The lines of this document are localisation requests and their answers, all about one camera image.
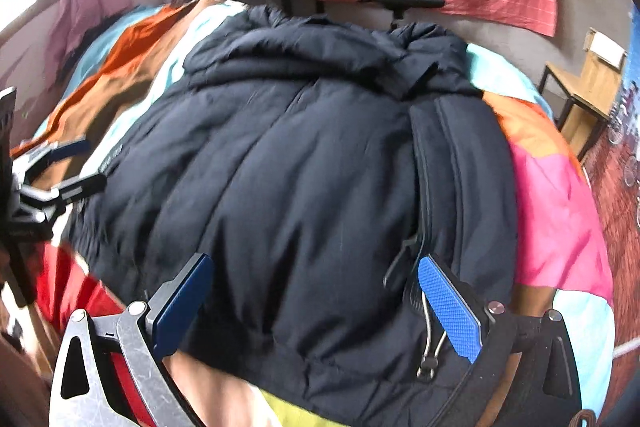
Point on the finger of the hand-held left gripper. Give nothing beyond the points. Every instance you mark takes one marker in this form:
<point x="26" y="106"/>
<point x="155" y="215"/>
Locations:
<point x="80" y="187"/>
<point x="70" y="148"/>

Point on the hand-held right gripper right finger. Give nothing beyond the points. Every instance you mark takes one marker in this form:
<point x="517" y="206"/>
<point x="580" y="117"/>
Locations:
<point x="450" y="307"/>

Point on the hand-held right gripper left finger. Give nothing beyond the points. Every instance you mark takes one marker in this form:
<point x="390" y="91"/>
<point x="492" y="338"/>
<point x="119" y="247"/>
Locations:
<point x="180" y="307"/>

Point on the navy padded jacket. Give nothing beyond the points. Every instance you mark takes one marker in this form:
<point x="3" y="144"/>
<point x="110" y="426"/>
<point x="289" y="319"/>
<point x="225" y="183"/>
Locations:
<point x="300" y="182"/>

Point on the multicoloured patchwork blanket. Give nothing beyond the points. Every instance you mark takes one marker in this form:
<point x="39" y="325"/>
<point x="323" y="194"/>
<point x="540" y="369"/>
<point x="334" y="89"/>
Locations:
<point x="550" y="207"/>

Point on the pink hanging garment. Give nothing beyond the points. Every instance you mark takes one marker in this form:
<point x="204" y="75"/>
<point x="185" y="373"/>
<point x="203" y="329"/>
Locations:
<point x="90" y="2"/>

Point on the blue printed curtain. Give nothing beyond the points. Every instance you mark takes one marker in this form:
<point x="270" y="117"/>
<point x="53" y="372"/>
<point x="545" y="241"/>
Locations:
<point x="620" y="207"/>

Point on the wooden chair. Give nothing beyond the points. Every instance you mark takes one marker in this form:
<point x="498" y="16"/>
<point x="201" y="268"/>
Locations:
<point x="595" y="82"/>

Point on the white paper sheet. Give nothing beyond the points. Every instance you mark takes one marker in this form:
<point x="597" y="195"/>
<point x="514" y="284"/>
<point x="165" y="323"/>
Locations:
<point x="607" y="49"/>

